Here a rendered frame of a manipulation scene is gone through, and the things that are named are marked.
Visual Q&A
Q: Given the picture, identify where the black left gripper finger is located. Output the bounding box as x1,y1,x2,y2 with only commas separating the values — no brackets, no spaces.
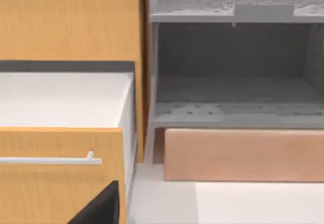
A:
66,180,119,224

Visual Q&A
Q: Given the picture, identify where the white drawer box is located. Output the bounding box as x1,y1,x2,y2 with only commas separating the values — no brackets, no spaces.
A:
0,71,139,209

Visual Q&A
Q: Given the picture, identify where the grey pierced shelf unit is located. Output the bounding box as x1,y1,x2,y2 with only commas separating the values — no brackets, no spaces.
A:
148,0,324,164

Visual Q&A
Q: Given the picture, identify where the wooden cupboard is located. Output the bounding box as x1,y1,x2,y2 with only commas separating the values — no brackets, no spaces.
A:
0,0,152,164

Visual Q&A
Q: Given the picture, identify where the long metal handle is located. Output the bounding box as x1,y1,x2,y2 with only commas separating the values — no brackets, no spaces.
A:
0,151,103,166

